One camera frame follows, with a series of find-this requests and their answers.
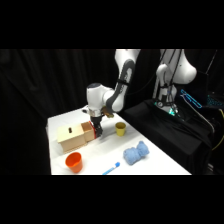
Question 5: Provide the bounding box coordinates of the orange cup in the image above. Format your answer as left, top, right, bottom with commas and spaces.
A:
64, 151, 84, 174

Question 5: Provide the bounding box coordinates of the light wooden drawer cabinet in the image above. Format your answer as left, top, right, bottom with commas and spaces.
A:
56, 123, 90, 154

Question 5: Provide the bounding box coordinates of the yellow cable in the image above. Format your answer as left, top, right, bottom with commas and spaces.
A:
211, 108, 224, 152

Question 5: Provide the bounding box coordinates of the blue fluffy cloth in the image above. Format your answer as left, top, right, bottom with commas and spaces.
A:
122, 140, 151, 167

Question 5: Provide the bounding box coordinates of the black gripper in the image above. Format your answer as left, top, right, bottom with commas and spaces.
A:
89, 114, 104, 137

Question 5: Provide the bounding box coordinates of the black curtain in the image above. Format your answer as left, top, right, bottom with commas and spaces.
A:
0, 49, 224, 176

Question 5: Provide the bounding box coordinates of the blue capped white marker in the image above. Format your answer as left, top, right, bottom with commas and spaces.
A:
101, 161, 121, 176

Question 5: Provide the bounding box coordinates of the black covered robot stand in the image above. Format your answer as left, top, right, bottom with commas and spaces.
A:
119, 98, 216, 176

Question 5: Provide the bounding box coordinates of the wooden drawer red front black handle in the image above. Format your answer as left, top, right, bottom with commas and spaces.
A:
80, 121, 99, 144

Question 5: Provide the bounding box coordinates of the yellow cup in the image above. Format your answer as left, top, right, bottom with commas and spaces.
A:
114, 121, 128, 138

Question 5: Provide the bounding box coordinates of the blue glowing device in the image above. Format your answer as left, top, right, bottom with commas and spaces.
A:
180, 88, 204, 110

